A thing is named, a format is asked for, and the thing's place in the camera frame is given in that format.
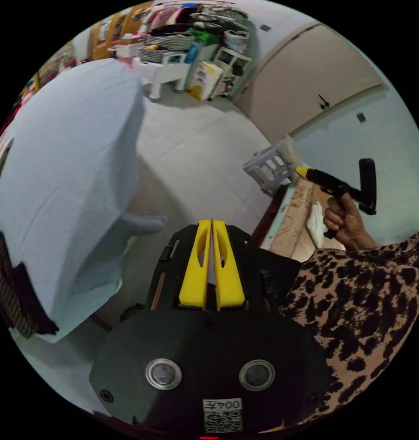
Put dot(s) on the person's right forearm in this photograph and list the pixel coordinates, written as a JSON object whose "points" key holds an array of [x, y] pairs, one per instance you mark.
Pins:
{"points": [[401, 245]]}

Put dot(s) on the wooden shelf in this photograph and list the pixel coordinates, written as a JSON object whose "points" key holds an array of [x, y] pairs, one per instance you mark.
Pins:
{"points": [[109, 32]]}

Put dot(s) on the bed with beige floral quilt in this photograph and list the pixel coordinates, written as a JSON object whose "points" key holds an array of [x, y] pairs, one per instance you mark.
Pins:
{"points": [[291, 223]]}

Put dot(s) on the person's right hand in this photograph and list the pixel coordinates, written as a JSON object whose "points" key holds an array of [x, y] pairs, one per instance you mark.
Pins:
{"points": [[350, 223]]}

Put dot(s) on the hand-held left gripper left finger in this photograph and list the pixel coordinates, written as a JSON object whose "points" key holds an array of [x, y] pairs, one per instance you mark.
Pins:
{"points": [[192, 275]]}

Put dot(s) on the dark striped garment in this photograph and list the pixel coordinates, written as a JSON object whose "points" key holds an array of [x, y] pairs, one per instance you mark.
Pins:
{"points": [[13, 292]]}

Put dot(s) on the lavender plastic basket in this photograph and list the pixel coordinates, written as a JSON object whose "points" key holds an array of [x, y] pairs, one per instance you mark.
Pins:
{"points": [[267, 168]]}

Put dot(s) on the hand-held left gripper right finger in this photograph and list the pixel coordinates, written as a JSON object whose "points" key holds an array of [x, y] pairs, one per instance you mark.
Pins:
{"points": [[230, 282]]}

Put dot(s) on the white rack with bags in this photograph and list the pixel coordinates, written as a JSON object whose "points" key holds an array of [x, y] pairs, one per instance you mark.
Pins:
{"points": [[226, 68]]}

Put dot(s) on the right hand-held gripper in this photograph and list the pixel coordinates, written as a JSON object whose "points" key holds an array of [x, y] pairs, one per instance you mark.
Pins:
{"points": [[327, 182]]}

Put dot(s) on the bed with light blue sheet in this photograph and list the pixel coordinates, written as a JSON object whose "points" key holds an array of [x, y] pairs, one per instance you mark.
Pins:
{"points": [[68, 172]]}

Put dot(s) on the beige door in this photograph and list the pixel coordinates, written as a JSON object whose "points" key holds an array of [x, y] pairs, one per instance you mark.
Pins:
{"points": [[309, 79]]}

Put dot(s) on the white cloth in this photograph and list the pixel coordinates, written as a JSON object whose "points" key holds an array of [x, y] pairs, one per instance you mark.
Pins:
{"points": [[315, 223]]}

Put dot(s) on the white plastic stool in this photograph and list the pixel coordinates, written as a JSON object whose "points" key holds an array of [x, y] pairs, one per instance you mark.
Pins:
{"points": [[161, 70]]}

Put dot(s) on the pile of clothes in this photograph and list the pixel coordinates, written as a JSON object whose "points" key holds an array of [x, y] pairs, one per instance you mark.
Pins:
{"points": [[192, 25]]}

